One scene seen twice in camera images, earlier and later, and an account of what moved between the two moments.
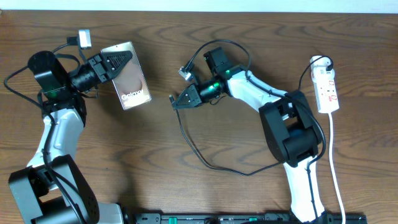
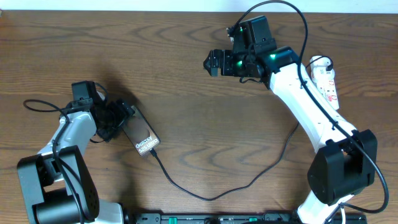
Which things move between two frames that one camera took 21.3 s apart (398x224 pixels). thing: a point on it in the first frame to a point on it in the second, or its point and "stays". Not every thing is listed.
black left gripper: x=102 y=60 to x=122 y=112
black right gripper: x=196 y=98 to x=226 y=56
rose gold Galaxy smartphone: x=129 y=81 to x=141 y=132
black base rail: x=266 y=218 stays
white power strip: x=324 y=84 stays
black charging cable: x=329 y=67 to x=331 y=68
